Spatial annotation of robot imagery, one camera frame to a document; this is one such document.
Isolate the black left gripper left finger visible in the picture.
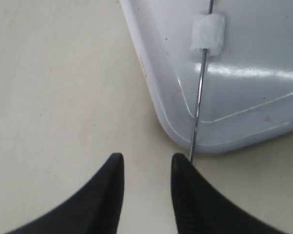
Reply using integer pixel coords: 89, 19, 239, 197
12, 153, 125, 234

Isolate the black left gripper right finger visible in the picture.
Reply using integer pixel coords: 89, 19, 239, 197
171, 153, 285, 234

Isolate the white foam piece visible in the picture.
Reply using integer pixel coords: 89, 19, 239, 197
190, 13, 225, 56

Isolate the thin metal skewer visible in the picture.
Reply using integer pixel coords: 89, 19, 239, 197
189, 0, 214, 163

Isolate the white plastic tray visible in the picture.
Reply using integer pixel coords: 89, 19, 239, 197
120, 0, 293, 153

